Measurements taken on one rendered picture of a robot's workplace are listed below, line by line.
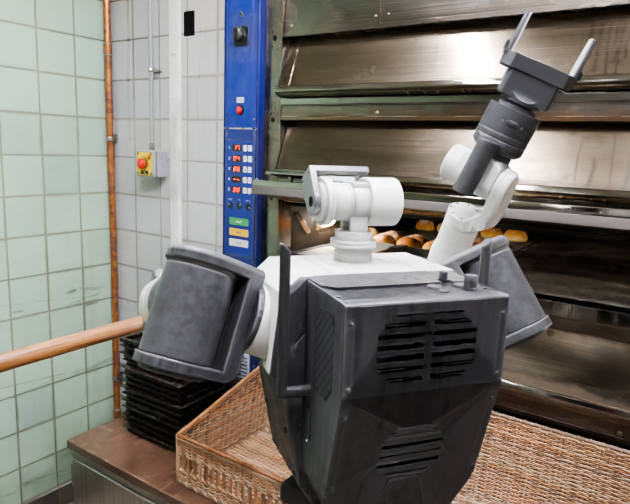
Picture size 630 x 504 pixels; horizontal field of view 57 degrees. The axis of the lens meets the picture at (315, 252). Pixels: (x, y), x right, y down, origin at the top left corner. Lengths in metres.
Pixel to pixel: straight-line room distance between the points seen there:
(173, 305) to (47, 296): 1.85
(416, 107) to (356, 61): 0.25
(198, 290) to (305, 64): 1.33
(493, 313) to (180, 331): 0.35
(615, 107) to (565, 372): 0.66
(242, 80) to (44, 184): 0.90
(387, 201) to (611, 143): 0.89
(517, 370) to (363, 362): 1.10
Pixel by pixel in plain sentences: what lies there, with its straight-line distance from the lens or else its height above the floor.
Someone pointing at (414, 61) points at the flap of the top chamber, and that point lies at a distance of 1.72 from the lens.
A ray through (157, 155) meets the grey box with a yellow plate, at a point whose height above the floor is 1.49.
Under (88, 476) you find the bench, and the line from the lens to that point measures 2.10.
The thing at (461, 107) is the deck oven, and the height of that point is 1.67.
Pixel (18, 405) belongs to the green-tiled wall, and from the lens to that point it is 2.58.
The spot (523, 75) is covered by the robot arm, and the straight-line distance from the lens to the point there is 1.01.
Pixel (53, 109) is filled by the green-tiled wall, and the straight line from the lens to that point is 2.47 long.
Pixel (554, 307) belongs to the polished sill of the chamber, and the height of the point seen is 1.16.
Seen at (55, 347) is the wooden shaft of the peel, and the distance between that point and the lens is 1.10.
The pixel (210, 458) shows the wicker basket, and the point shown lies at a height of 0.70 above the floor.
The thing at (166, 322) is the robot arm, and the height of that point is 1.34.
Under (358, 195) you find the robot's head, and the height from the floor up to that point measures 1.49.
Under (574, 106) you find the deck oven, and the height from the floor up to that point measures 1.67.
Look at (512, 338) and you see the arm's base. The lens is 0.85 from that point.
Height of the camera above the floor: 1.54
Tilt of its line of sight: 10 degrees down
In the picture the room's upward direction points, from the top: 2 degrees clockwise
